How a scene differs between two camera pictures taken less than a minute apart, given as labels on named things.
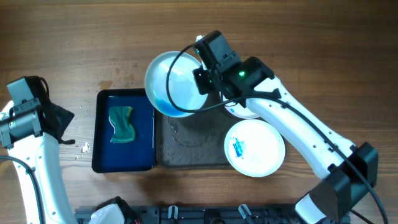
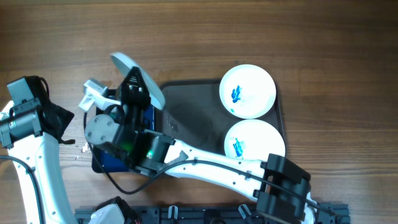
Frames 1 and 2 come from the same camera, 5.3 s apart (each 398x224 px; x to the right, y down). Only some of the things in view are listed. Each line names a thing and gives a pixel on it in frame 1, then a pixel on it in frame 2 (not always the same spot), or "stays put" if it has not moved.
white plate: x=183 y=88 → x=155 y=94
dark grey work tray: x=198 y=140 stays put
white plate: x=255 y=148 stays put
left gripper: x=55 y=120 stays put
